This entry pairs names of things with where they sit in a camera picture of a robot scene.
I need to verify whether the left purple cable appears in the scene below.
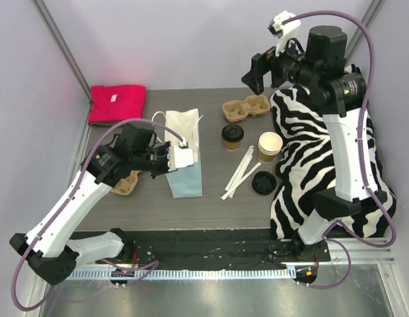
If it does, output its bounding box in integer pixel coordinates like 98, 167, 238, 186
11, 118, 188, 312

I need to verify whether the light blue paper bag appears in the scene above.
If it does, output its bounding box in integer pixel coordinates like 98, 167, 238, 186
151, 108, 202, 199

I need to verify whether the right corner metal post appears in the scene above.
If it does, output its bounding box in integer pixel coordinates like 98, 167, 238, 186
346, 0, 386, 55

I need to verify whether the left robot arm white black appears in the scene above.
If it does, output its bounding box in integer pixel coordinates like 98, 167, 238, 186
9, 120, 176, 286

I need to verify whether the brown paper coffee cup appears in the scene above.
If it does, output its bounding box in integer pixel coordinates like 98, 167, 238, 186
223, 138, 242, 151

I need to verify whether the white wrapped straw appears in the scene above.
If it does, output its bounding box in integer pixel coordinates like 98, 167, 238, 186
221, 162, 262, 200
224, 145, 255, 192
226, 150, 254, 195

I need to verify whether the black coffee cup lid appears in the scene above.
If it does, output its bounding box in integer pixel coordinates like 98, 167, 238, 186
221, 123, 244, 143

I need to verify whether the stack of black lids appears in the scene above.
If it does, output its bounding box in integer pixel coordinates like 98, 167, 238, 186
252, 171, 278, 195

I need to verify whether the olive cloth under red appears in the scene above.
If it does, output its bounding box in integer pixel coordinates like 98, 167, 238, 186
88, 122, 123, 128

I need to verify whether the red folded cloth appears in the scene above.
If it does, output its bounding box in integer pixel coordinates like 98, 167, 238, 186
88, 85, 146, 124

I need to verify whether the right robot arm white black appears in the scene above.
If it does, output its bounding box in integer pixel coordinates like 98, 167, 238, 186
241, 21, 387, 261

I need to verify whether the corner metal post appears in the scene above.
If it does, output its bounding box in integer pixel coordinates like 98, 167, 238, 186
346, 0, 386, 55
31, 0, 91, 100

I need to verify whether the brown cardboard cup carrier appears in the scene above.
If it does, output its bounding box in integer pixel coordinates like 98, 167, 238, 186
222, 95, 271, 123

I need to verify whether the zebra pattern blanket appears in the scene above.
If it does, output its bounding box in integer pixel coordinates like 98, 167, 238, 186
270, 85, 396, 239

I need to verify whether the stack of paper cups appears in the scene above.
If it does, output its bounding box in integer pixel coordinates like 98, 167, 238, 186
258, 132, 283, 163

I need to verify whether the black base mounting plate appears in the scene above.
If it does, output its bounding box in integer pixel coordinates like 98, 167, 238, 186
108, 229, 331, 271

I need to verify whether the white slotted cable duct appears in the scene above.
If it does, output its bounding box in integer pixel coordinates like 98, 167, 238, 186
67, 266, 296, 281

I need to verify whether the left corner metal post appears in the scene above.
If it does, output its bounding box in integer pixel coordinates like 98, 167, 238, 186
31, 0, 91, 100

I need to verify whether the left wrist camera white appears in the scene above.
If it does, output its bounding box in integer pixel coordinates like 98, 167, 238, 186
168, 144, 194, 172

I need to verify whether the aluminium frame rail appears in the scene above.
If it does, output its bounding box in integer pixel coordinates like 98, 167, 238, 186
328, 238, 395, 265

